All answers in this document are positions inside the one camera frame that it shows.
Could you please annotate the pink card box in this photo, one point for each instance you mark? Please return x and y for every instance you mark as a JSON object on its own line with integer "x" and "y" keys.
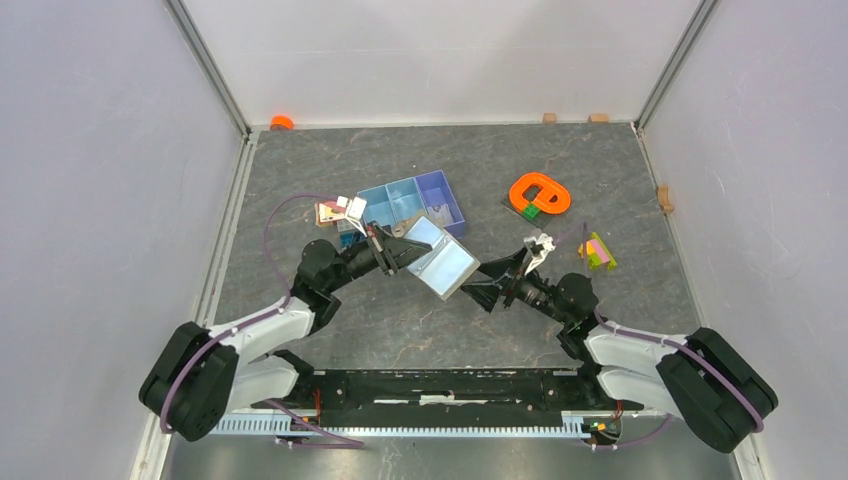
{"x": 329, "y": 213}

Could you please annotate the purple plastic drawer box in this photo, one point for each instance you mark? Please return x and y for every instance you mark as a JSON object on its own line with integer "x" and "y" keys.
{"x": 435, "y": 190}

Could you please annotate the colourful building block stack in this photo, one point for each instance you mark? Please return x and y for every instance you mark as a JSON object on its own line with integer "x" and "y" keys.
{"x": 596, "y": 253}

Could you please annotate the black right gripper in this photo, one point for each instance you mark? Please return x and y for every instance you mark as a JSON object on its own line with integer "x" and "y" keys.
{"x": 501, "y": 272}

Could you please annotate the orange plastic ring toy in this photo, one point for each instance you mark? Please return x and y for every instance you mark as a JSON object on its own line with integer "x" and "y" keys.
{"x": 540, "y": 190}

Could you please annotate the light blue drawer box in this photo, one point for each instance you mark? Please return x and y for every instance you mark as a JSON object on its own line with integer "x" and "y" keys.
{"x": 405, "y": 199}
{"x": 378, "y": 206}

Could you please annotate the light blue left drawer box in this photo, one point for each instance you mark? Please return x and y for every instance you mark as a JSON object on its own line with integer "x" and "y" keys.
{"x": 378, "y": 206}

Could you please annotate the card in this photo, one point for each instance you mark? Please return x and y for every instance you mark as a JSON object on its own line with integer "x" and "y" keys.
{"x": 440, "y": 214}

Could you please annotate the light blue middle drawer box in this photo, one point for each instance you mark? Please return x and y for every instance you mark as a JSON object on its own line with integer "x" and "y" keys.
{"x": 405, "y": 199}

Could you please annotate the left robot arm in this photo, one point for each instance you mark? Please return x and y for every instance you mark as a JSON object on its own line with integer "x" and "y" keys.
{"x": 203, "y": 374}

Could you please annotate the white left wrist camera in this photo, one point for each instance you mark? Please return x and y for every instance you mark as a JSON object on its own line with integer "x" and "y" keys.
{"x": 352, "y": 210}

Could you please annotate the orange cap at wall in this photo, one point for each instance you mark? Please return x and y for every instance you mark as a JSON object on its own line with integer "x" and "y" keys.
{"x": 281, "y": 122}

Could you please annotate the green block on black plate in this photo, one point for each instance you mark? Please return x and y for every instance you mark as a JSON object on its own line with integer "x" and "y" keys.
{"x": 531, "y": 214}

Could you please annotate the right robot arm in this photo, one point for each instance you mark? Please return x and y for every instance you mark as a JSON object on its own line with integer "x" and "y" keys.
{"x": 698, "y": 378}

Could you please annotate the wooden arch piece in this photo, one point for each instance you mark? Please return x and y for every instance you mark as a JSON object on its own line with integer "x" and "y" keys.
{"x": 664, "y": 199}

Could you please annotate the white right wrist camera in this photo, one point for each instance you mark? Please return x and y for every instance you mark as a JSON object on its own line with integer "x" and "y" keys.
{"x": 538, "y": 247}

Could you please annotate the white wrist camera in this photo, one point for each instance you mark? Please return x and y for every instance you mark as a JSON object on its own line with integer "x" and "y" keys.
{"x": 538, "y": 247}
{"x": 352, "y": 210}

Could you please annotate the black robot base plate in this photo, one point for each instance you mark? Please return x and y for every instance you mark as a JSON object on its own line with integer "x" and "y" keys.
{"x": 452, "y": 398}

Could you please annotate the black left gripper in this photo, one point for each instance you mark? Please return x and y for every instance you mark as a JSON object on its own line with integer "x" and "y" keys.
{"x": 390, "y": 252}

